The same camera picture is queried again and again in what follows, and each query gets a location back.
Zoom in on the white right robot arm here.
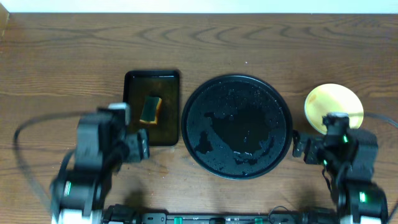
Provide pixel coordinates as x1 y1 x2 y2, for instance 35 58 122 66
293 128 388 223

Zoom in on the black round tray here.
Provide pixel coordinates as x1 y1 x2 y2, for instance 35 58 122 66
181 74 293 180

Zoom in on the orange green sponge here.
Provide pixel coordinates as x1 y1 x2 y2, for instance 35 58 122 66
139 96 162 124

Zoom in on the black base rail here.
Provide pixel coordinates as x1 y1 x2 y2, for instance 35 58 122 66
101 204 338 224

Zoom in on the black rectangular tray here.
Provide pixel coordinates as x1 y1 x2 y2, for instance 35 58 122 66
123 70 180 146

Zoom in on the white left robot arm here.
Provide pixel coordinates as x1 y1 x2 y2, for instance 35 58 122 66
50 103 150 223

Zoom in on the yellow plate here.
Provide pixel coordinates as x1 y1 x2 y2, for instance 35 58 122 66
304 83 364 134

